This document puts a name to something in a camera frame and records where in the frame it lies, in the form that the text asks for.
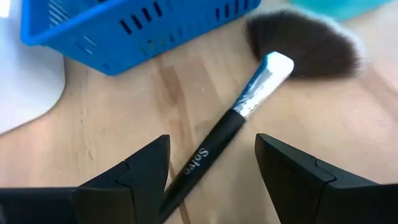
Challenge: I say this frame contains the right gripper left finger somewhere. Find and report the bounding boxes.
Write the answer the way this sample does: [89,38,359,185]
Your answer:
[0,134,171,224]

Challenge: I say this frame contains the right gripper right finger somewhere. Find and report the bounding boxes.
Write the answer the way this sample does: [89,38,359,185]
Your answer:
[254,133,398,224]

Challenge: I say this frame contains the black handle fan brush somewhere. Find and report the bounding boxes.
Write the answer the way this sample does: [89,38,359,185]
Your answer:
[158,9,363,223]

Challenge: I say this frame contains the blue slotted plastic basket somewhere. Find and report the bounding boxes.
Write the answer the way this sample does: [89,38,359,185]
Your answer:
[20,0,264,77]

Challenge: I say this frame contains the white plastic bin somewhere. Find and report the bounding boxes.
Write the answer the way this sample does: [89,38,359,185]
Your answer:
[0,0,66,135]

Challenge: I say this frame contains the teal translucent plastic bin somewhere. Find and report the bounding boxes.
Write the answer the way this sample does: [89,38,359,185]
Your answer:
[287,0,394,22]

